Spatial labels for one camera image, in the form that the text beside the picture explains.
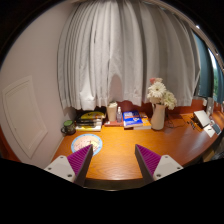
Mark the white and pink flowers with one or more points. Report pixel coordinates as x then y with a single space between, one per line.
158 90

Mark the pale thin book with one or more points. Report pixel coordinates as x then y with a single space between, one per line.
87 128

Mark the thin red book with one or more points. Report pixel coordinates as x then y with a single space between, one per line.
111 123

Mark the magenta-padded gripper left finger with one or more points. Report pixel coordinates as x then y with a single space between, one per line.
59 166

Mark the dark book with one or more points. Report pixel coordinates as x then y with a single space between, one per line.
88 122

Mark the blue book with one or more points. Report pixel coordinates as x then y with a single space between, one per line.
132 119

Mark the round cartoon-print mouse pad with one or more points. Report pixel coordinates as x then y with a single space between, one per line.
83 141

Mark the yellow and black book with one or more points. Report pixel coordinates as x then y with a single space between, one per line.
93 115

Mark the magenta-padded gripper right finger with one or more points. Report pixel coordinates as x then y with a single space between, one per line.
166 165

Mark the cream lidded container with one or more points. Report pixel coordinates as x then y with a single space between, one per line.
112 112

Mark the cream ceramic vase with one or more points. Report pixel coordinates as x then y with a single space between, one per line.
158 117

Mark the white flat device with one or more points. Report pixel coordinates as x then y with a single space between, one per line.
202 118

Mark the clear spray bottle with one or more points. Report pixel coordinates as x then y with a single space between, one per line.
119 116

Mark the white curtain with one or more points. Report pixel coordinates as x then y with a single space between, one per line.
126 50

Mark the dark green mug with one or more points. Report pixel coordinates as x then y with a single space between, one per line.
69 128

